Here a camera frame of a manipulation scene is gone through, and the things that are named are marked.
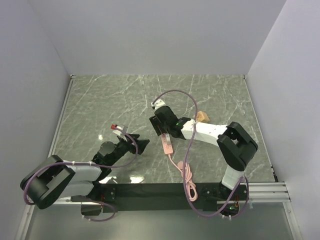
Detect white square plug adapter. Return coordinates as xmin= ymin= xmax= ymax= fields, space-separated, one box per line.
xmin=164 ymin=133 xmax=172 ymax=149

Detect aluminium rail frame front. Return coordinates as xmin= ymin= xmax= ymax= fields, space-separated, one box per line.
xmin=54 ymin=182 xmax=291 ymax=205

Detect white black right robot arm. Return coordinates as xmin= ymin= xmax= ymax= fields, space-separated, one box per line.
xmin=149 ymin=103 xmax=259 ymax=200

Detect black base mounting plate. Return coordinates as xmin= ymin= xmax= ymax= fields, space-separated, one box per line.
xmin=70 ymin=182 xmax=251 ymax=214

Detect aluminium rail left edge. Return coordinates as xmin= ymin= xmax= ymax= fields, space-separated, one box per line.
xmin=47 ymin=74 xmax=76 ymax=157

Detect pink power cord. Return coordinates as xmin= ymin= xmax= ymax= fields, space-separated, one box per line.
xmin=168 ymin=152 xmax=199 ymax=202

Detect pink power strip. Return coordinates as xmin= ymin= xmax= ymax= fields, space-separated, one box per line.
xmin=160 ymin=133 xmax=174 ymax=155

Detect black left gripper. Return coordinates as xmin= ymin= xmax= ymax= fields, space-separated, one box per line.
xmin=108 ymin=133 xmax=150 ymax=166

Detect tan wooden plug adapter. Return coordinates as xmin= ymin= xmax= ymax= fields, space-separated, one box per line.
xmin=196 ymin=111 xmax=210 ymax=124

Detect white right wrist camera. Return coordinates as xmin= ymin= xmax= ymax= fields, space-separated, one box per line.
xmin=151 ymin=98 xmax=166 ymax=111

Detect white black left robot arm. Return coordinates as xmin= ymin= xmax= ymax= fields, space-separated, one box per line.
xmin=20 ymin=134 xmax=150 ymax=210

